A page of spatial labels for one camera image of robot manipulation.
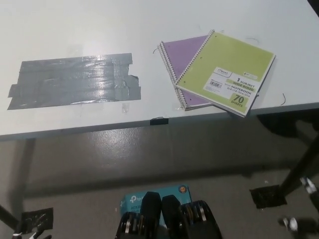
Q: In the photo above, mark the green spiral notebook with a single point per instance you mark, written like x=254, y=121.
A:
x=231, y=57

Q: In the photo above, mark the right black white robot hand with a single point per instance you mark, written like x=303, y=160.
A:
x=291, y=223

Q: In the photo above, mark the teal router box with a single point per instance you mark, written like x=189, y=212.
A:
x=133, y=199

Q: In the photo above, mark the grey duct tape patch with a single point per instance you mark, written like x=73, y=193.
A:
x=74, y=79

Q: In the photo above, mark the clear tape piece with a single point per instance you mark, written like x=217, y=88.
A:
x=179, y=107
x=126, y=107

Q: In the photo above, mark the purple spiral notebook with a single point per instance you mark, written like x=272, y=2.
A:
x=179, y=54

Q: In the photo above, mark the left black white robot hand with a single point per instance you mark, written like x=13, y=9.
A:
x=35, y=236

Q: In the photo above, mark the small black table clip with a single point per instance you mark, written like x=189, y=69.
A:
x=159, y=121

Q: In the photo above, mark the black robot body blocks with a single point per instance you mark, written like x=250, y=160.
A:
x=152, y=211

